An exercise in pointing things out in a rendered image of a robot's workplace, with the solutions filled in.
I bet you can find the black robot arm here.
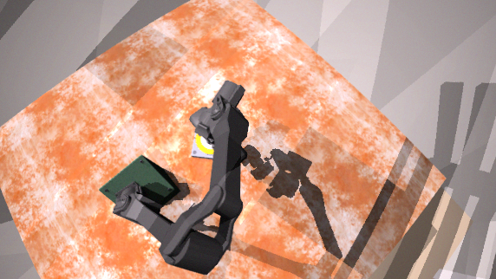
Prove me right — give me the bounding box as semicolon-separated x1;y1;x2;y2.
112;80;249;276

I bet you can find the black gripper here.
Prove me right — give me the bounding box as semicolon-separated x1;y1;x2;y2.
189;107;247;162

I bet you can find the yellow and orange round plate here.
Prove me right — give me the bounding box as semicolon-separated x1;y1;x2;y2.
196;134;213;155

